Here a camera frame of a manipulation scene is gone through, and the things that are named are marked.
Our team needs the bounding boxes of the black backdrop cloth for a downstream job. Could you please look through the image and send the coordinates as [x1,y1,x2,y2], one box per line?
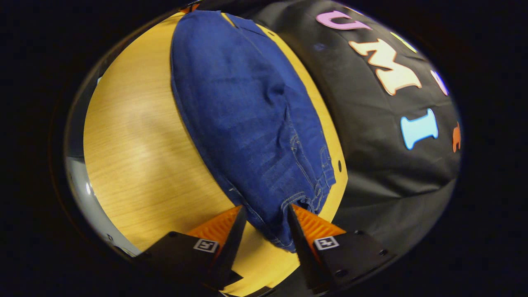
[194,0,462,295]

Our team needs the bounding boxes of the blue denim jeans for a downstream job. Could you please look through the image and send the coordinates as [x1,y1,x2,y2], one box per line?
[170,10,337,253]

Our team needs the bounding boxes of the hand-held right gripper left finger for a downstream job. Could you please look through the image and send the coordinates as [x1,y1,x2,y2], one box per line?
[134,205,248,291]

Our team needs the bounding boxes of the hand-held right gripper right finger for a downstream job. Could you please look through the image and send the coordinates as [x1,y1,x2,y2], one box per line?
[287,204,397,294]

